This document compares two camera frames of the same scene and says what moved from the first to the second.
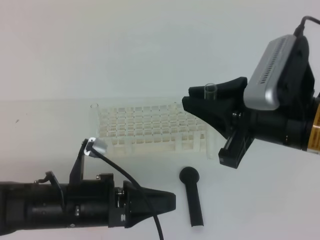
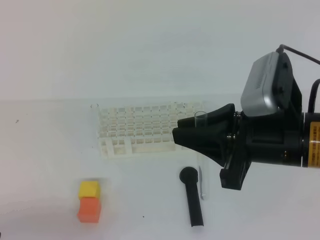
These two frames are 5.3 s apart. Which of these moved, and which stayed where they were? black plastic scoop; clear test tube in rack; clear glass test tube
Moved: clear glass test tube
Stayed: clear test tube in rack; black plastic scoop
